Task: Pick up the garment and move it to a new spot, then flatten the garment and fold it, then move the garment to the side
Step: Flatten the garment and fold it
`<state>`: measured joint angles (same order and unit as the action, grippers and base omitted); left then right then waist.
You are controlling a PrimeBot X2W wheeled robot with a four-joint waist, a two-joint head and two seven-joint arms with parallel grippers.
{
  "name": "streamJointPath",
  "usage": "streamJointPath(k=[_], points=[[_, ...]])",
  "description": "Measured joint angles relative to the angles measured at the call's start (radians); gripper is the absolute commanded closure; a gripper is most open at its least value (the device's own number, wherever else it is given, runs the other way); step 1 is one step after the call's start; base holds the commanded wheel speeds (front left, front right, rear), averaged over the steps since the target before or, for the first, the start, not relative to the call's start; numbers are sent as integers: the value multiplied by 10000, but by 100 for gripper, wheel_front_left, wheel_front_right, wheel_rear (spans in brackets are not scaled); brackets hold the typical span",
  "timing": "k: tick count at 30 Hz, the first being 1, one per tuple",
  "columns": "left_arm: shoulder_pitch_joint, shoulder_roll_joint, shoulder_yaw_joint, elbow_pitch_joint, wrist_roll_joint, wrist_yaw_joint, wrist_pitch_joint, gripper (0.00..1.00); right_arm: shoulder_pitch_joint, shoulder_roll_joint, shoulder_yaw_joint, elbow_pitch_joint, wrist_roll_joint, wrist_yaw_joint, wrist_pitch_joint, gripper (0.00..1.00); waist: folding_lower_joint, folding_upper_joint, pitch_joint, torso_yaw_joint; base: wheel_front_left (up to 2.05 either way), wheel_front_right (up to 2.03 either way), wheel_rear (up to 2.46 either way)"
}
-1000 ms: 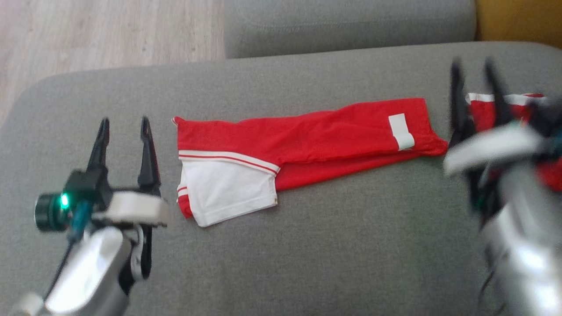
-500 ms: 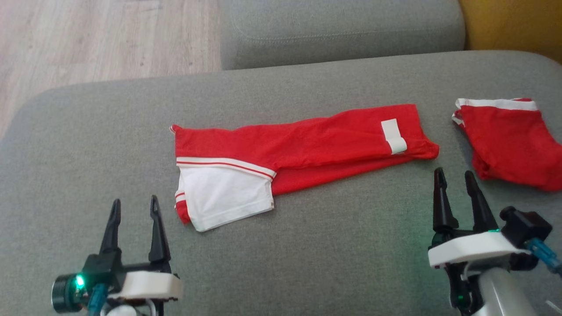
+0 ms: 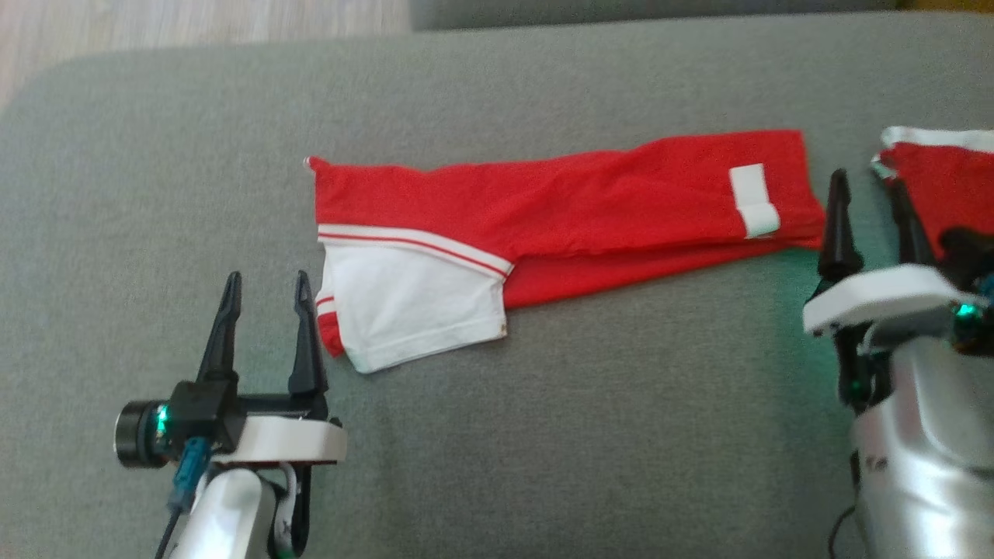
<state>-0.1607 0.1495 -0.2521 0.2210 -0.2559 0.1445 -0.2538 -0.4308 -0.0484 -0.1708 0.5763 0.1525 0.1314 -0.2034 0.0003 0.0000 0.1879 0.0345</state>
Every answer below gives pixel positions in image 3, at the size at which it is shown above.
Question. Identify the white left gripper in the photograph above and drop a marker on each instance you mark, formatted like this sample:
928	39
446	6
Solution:
287	441

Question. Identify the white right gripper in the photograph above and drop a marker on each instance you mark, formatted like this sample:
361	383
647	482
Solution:
877	299

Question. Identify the red shorts with white trim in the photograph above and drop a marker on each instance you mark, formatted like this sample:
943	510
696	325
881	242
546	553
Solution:
955	178

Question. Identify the red Bulls basketball jersey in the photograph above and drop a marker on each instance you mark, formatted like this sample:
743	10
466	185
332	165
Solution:
582	202

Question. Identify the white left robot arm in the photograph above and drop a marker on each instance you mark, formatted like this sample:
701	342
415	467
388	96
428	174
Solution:
229	512

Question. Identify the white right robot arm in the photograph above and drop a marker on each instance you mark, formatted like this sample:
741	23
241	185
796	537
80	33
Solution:
924	450

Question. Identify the large grey sofa seat cushion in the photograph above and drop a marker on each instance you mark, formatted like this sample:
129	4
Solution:
543	450

